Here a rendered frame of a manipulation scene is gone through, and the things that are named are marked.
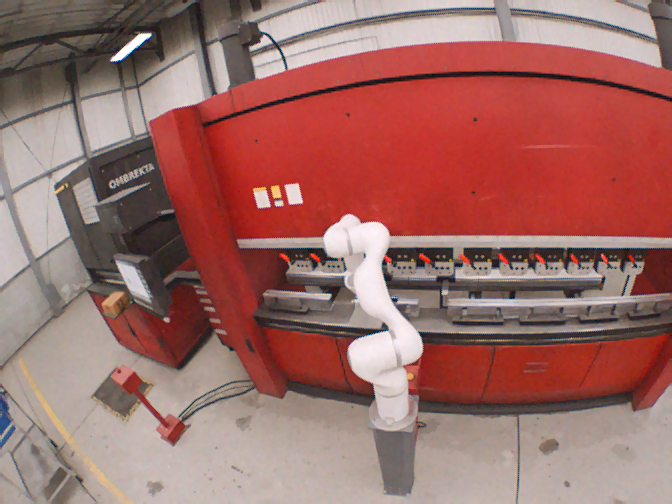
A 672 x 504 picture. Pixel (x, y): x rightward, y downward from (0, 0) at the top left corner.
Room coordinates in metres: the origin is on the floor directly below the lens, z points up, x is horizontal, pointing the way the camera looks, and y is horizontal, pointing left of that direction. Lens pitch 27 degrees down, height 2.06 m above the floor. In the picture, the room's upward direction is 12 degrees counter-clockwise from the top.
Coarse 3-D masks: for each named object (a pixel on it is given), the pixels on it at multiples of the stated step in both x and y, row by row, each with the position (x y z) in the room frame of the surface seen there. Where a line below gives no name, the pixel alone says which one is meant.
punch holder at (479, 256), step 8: (464, 248) 1.21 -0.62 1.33; (472, 248) 1.19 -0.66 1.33; (480, 248) 1.18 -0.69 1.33; (488, 248) 1.16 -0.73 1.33; (472, 256) 1.19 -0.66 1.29; (480, 256) 1.18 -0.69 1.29; (488, 256) 1.16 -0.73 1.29; (464, 264) 1.21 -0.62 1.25; (480, 264) 1.17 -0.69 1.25; (488, 264) 1.15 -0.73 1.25; (464, 272) 1.21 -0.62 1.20; (472, 272) 1.19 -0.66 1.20; (480, 272) 1.17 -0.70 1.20; (488, 272) 1.15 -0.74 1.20
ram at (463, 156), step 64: (256, 128) 1.63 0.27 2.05; (320, 128) 1.48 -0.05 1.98; (384, 128) 1.35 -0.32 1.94; (448, 128) 1.23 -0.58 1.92; (512, 128) 1.11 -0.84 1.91; (576, 128) 0.97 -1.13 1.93; (640, 128) 0.80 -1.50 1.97; (320, 192) 1.51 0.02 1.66; (384, 192) 1.37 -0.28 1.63; (448, 192) 1.24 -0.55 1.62; (512, 192) 1.11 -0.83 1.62; (576, 192) 0.97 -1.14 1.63; (640, 192) 0.79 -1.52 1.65
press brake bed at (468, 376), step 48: (288, 336) 1.59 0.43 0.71; (336, 336) 1.44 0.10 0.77; (624, 336) 0.64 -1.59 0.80; (288, 384) 1.73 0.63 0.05; (336, 384) 1.50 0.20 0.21; (432, 384) 1.18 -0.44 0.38; (480, 384) 1.04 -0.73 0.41; (528, 384) 0.90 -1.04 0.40; (576, 384) 0.73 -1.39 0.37; (624, 384) 0.53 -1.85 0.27
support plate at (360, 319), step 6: (360, 306) 1.39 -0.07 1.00; (354, 312) 1.35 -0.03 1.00; (360, 312) 1.34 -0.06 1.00; (354, 318) 1.30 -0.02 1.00; (360, 318) 1.29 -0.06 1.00; (366, 318) 1.27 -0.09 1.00; (372, 318) 1.26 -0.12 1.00; (348, 324) 1.26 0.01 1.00; (354, 324) 1.25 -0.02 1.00; (360, 324) 1.24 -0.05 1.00; (366, 324) 1.23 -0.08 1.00; (372, 324) 1.22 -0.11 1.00; (378, 324) 1.21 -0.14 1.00
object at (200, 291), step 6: (192, 270) 2.36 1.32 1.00; (198, 288) 2.29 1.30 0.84; (204, 288) 2.25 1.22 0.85; (198, 294) 2.30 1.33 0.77; (204, 294) 2.27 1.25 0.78; (204, 300) 2.25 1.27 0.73; (204, 306) 2.31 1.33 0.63; (210, 306) 2.26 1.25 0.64; (210, 312) 2.28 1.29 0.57; (210, 318) 2.30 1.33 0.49; (216, 318) 2.26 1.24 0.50; (216, 324) 2.28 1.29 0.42; (216, 330) 2.28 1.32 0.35; (222, 330) 2.26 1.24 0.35; (222, 336) 2.28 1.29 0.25; (222, 342) 2.30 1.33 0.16; (228, 342) 2.26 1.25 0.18
